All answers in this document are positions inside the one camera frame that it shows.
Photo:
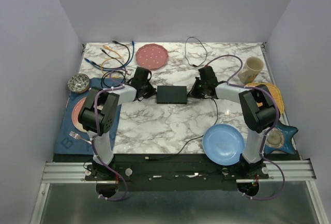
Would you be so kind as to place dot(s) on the blue fabric placemat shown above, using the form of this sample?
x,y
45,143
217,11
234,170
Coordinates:
x,y
66,145

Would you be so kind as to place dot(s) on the yellow woven mat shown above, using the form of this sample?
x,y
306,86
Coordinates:
x,y
275,93

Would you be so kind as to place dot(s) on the blue star-shaped dish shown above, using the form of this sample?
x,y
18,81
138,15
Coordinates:
x,y
280,139

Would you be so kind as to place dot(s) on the pink cream plate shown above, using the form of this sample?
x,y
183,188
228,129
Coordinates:
x,y
75,114

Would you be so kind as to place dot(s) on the blue plastic plate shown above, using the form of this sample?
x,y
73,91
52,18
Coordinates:
x,y
223,144

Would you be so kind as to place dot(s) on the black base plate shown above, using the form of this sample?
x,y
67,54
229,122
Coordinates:
x,y
135,173

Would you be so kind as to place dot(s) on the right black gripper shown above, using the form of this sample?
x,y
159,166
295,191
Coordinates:
x,y
192,93

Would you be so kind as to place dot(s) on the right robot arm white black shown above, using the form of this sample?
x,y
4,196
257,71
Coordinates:
x,y
259,109

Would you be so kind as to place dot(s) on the black network switch box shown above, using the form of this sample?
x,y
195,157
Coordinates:
x,y
171,95

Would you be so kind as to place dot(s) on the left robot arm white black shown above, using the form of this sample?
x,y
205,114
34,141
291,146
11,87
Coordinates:
x,y
99,111

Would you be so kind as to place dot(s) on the pink dotted plate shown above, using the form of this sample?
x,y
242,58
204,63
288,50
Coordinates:
x,y
151,56

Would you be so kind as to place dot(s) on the metal fork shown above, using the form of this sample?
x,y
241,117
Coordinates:
x,y
78,137

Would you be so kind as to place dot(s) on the patterned small bowl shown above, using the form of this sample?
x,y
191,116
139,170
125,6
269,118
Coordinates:
x,y
79,83

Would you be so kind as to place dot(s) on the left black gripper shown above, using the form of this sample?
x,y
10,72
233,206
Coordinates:
x,y
151,92

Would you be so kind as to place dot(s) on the cream ceramic mug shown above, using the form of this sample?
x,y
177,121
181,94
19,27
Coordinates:
x,y
252,67

